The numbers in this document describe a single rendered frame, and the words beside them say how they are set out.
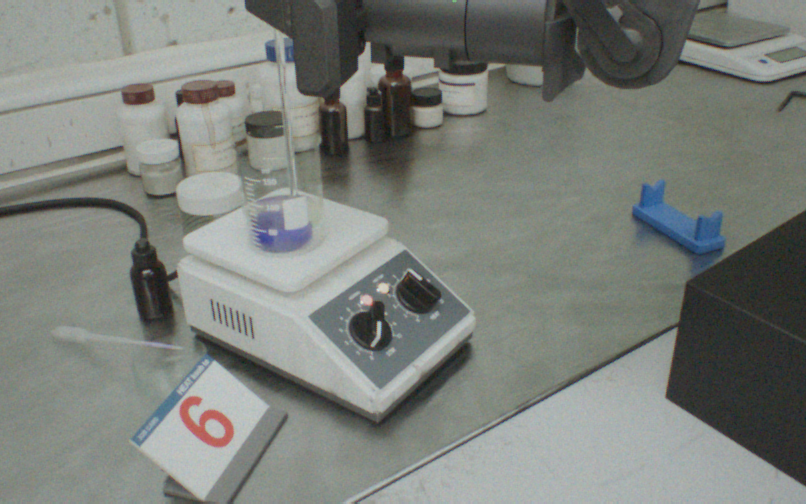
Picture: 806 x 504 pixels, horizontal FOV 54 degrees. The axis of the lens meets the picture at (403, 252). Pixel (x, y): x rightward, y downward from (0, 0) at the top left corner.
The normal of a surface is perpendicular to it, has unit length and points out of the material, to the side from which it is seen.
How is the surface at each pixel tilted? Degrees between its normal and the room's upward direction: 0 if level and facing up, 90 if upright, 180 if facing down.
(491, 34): 100
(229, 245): 0
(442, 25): 93
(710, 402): 90
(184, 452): 40
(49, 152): 90
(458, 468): 0
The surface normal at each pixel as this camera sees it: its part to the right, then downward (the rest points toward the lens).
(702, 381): -0.81, 0.30
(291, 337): -0.59, 0.40
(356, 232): -0.02, -0.87
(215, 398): 0.60, -0.58
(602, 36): -0.38, 0.52
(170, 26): 0.59, 0.39
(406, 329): 0.39, -0.62
